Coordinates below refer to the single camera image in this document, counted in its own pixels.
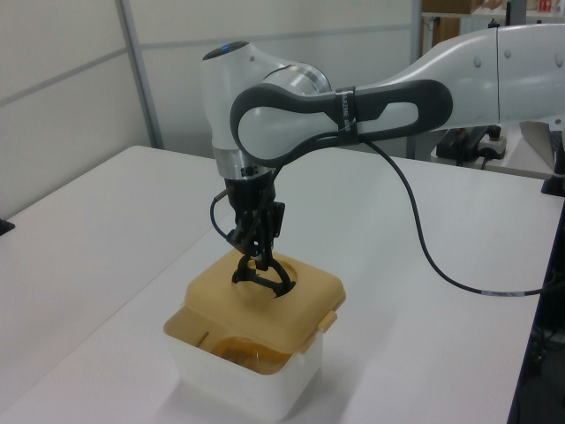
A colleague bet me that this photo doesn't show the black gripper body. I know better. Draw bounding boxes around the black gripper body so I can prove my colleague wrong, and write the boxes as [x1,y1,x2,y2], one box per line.
[224,172,278,223]

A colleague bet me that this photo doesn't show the black lid handle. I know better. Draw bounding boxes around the black lid handle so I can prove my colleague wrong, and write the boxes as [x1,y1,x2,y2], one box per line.
[230,255,297,300]

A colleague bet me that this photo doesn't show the tan plastic case lid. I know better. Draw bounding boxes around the tan plastic case lid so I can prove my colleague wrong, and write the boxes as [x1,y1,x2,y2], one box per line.
[185,250,347,355]

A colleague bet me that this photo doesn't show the white plastic tool case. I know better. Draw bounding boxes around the white plastic tool case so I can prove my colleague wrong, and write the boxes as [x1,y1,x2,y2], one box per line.
[163,307,327,420]

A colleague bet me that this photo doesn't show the yellow item in clear wrap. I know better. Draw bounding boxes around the yellow item in clear wrap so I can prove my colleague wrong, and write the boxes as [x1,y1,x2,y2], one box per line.
[207,335,289,377]

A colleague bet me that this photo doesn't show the black power box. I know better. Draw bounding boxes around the black power box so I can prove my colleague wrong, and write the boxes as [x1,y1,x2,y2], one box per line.
[436,129,483,163]

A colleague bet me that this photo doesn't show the grey emergency stop button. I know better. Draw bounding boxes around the grey emergency stop button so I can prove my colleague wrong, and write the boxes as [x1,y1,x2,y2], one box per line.
[478,125,509,162]

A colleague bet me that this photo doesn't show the white desk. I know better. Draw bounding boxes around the white desk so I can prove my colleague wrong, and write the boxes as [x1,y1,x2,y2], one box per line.
[430,131,565,180]

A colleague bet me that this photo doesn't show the grey laptop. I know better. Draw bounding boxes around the grey laptop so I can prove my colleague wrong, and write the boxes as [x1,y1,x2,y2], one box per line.
[519,120,559,170]

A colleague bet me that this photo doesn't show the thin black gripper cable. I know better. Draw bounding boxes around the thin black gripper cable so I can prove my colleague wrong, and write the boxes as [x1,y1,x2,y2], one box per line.
[209,191,236,242]

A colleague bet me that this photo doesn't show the black cable strap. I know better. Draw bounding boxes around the black cable strap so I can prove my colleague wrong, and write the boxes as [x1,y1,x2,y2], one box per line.
[334,85,360,145]

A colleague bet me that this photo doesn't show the long black arm cable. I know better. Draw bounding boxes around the long black arm cable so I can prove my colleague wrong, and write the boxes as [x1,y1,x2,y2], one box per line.
[271,134,554,298]

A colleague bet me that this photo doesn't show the grey partition post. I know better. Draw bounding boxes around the grey partition post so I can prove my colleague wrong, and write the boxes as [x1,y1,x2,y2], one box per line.
[117,0,166,149]

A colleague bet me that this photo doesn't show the black clamp mount pole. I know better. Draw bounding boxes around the black clamp mount pole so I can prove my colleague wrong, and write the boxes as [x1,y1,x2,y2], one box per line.
[541,131,565,198]

